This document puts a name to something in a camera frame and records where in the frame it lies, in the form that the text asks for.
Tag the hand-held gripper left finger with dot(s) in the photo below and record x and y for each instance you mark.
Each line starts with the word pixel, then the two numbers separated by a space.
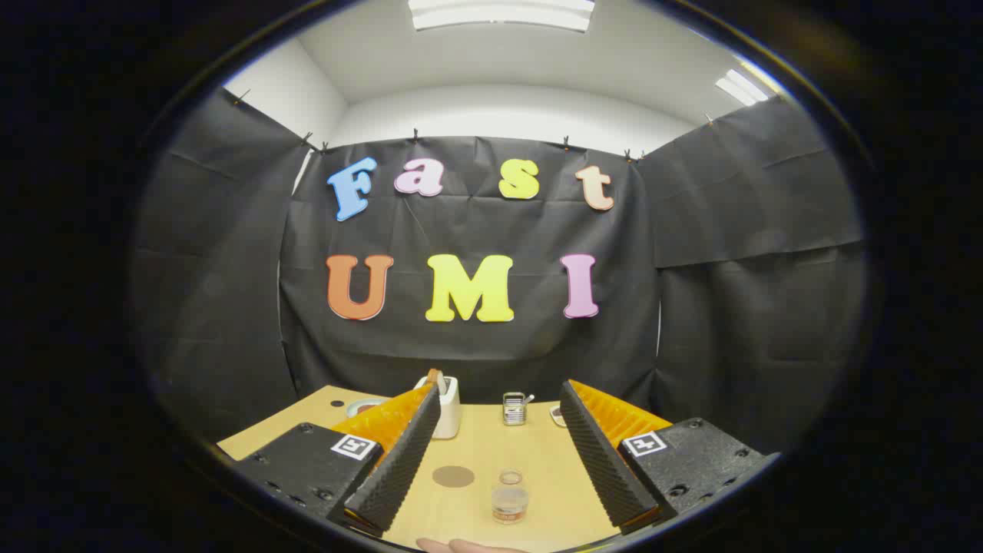
pixel 399 468

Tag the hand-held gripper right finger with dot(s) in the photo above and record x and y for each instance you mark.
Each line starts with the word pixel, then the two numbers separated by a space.
pixel 607 468

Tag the round brown coaster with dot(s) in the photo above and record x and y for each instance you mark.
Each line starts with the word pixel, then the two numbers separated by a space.
pixel 453 477

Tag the clear plastic juice bottle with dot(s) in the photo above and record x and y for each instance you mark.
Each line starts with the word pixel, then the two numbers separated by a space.
pixel 510 501

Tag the pale green plate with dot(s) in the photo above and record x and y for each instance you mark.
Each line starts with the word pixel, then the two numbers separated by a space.
pixel 367 405

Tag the white divided seasoning tray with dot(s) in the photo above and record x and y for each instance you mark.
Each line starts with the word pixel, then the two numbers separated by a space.
pixel 557 416

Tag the white toaster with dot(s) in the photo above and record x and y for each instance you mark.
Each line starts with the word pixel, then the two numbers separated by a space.
pixel 449 411

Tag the wooden table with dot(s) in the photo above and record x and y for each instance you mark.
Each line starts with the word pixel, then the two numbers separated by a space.
pixel 480 439

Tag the brown bread slice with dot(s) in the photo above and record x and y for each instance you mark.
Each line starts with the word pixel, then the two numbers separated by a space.
pixel 435 377

